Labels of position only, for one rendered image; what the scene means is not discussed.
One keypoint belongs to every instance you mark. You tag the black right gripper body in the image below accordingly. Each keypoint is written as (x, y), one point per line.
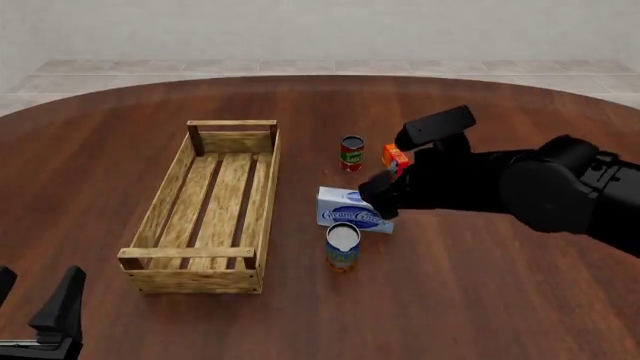
(381, 195)

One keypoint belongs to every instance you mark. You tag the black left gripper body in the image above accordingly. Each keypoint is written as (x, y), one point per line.
(40, 350)

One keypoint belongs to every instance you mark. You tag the white blue cream cheese box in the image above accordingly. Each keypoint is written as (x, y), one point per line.
(340, 213)

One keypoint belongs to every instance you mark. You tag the alphabet soup tin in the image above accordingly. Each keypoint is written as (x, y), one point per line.
(343, 247)

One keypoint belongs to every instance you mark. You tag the red tomato sauce tin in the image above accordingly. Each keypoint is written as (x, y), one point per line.
(352, 157)

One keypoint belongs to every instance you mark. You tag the wooden slat tray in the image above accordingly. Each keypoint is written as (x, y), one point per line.
(210, 210)

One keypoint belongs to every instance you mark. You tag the black plate on stalk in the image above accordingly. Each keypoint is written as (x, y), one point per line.
(440, 125)

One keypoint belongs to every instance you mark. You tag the small orange food box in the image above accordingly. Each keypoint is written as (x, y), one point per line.
(395, 154)

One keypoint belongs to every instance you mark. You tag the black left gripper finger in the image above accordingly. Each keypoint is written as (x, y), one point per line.
(62, 307)
(6, 281)

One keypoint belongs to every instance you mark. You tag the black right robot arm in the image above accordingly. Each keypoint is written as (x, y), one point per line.
(550, 187)

